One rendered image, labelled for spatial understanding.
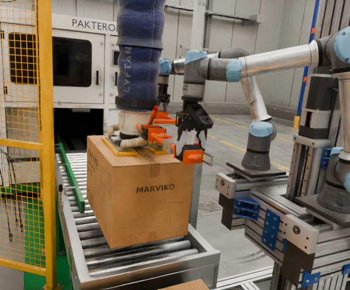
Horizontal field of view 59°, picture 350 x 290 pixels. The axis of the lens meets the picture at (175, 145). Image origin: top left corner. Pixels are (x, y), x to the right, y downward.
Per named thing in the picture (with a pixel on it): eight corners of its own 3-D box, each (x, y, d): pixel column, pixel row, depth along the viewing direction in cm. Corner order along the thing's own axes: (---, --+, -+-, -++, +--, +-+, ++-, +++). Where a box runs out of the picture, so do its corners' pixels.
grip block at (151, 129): (140, 137, 144) (140, 125, 142) (159, 137, 148) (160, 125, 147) (146, 141, 136) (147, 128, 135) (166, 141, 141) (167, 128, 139)
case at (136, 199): (86, 198, 192) (87, 135, 183) (146, 191, 210) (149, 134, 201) (110, 250, 140) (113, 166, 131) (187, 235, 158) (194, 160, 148)
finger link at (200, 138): (201, 148, 119) (195, 126, 115) (209, 151, 113) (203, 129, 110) (194, 151, 118) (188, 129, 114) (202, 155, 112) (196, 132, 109)
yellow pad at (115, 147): (101, 140, 175) (101, 131, 174) (118, 139, 179) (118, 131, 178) (117, 156, 145) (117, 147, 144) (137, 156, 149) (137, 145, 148)
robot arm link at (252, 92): (254, 148, 168) (224, 52, 166) (260, 143, 181) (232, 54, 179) (276, 142, 162) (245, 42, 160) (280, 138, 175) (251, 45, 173)
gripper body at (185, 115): (192, 127, 117) (195, 95, 114) (204, 132, 109) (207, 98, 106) (174, 128, 113) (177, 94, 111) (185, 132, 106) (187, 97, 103)
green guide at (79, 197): (51, 150, 336) (51, 142, 334) (61, 149, 341) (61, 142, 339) (68, 215, 196) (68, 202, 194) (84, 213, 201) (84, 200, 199)
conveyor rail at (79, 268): (48, 163, 339) (48, 147, 334) (53, 163, 341) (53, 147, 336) (79, 318, 136) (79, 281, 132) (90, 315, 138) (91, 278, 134)
